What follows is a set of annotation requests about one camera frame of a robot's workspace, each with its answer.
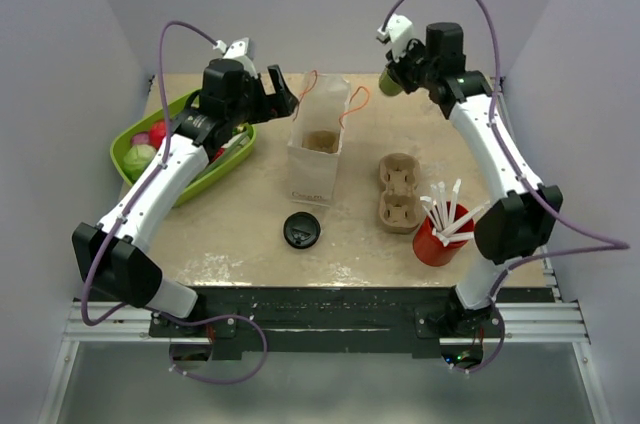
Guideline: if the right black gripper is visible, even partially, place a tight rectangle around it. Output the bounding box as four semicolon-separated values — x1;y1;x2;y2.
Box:
386;36;438;95

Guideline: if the green paper coffee cup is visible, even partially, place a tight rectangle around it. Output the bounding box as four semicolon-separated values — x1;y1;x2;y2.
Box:
378;70;403;97

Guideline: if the single brown pulp carrier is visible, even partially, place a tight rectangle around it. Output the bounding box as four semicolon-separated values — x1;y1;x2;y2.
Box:
301;130;340;154

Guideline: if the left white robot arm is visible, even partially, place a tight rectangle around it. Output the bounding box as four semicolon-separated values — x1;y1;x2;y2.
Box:
72;58;298;336

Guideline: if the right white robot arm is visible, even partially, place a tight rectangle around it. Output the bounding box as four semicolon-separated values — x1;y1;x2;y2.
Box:
378;15;563;337

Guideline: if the green plastic bin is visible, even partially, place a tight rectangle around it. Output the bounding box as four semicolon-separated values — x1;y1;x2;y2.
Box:
109;91;255;219

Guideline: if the red chili pepper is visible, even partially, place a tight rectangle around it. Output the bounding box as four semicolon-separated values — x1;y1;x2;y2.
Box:
209;147;226;164

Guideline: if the brown pulp cup carrier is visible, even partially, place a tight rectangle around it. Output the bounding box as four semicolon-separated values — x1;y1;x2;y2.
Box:
378;153;423;234

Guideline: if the red apple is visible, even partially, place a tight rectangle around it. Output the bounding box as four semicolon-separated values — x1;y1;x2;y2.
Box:
148;120;167;150

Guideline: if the red onion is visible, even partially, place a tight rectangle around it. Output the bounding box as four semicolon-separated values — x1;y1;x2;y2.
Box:
130;132;150;146

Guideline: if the green cabbage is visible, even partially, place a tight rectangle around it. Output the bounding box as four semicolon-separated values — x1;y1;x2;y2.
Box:
122;144;156;182

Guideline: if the white wrapped straw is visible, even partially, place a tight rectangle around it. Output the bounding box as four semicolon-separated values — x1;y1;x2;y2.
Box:
420;178;489;247

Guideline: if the red cup holder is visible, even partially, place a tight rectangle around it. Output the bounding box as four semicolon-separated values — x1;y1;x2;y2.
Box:
412;214;475;267

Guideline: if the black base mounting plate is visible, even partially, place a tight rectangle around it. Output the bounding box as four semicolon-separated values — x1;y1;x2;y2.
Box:
149;287;505;360

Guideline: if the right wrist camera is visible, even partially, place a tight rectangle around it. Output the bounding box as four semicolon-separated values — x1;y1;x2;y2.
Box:
376;13;417;61

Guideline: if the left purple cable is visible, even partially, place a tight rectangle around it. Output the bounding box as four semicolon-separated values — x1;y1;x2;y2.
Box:
80;19;269;385

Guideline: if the purple cable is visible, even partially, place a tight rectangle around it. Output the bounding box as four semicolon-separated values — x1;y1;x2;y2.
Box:
382;0;630;375
80;19;269;385

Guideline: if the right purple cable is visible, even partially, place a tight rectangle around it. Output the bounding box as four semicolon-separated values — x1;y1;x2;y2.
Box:
382;0;630;375

